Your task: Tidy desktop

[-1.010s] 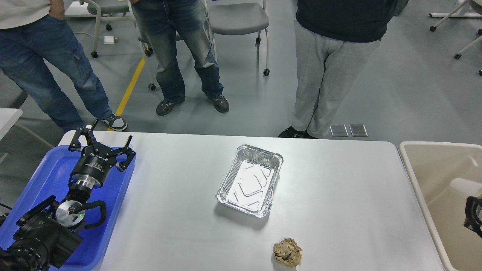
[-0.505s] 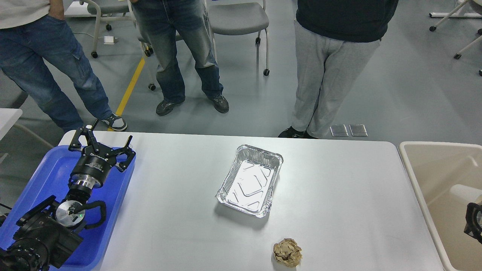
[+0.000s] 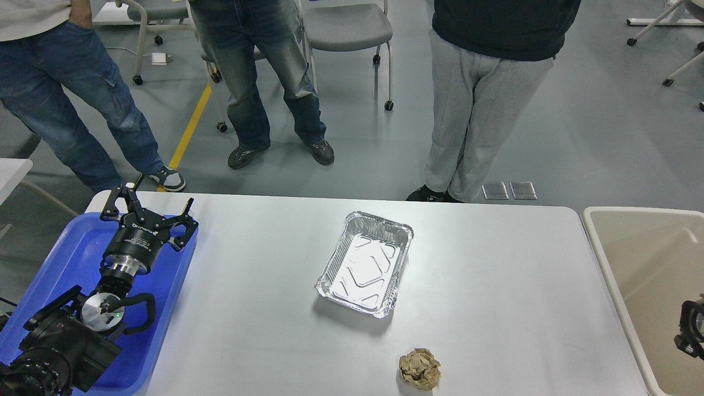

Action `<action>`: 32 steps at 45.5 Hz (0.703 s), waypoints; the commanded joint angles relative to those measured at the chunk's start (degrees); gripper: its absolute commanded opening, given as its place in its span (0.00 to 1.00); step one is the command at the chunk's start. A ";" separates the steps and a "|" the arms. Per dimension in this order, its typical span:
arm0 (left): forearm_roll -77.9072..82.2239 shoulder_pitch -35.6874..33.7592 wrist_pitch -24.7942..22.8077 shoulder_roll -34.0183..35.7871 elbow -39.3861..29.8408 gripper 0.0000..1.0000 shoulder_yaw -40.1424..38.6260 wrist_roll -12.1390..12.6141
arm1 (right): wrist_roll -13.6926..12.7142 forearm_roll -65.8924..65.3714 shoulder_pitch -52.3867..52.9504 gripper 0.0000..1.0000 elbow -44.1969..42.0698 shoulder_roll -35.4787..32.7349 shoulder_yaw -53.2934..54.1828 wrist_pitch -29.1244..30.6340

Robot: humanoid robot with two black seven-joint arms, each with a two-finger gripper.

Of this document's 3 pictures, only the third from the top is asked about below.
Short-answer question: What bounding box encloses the aluminium foil tray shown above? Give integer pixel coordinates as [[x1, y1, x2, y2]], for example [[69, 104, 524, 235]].
[[315, 211, 414, 319]]

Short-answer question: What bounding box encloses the white power adapter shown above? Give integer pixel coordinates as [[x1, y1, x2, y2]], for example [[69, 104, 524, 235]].
[[151, 52, 168, 65]]

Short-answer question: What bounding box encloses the grey office chair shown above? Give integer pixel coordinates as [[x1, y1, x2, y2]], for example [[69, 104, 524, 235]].
[[302, 1, 394, 111]]

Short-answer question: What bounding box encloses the person in grey sweatpants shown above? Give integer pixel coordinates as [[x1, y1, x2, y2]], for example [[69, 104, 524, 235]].
[[408, 1, 580, 203]]

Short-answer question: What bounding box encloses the white chair base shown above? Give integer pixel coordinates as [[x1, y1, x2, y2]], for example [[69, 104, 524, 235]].
[[626, 1, 703, 87]]

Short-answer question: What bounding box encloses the grey chair at left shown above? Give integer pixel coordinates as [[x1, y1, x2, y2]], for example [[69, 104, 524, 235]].
[[108, 1, 228, 133]]

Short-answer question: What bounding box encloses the crumpled brown paper ball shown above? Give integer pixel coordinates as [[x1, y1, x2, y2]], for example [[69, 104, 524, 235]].
[[398, 348, 442, 391]]

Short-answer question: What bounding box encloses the person in blue jeans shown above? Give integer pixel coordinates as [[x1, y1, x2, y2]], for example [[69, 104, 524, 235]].
[[1, 1, 186, 193]]

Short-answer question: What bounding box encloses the white side table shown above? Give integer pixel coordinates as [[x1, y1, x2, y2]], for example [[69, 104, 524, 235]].
[[0, 158, 33, 205]]

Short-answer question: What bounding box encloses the person in faded jeans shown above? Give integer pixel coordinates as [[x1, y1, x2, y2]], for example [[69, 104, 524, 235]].
[[187, 0, 335, 170]]

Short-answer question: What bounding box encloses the beige plastic bin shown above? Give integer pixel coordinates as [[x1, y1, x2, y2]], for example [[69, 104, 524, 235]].
[[582, 206, 703, 395]]

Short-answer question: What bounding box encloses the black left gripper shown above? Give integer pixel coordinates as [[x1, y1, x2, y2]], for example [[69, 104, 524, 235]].
[[100, 174, 199, 274]]

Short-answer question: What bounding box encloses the right floor socket plate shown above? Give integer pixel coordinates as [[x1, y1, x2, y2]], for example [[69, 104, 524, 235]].
[[510, 182, 537, 200]]

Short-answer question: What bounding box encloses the left floor socket plate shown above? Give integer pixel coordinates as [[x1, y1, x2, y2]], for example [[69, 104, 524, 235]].
[[482, 182, 509, 200]]

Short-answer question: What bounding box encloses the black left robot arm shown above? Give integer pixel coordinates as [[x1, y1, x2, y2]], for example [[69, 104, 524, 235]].
[[2, 184, 199, 395]]

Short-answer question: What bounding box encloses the floor socket plate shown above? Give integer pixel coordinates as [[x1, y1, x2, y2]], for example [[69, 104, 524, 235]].
[[482, 182, 509, 200], [510, 182, 537, 200]]

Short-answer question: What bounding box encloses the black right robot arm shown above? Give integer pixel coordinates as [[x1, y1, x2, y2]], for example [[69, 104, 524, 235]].
[[674, 293, 703, 360]]

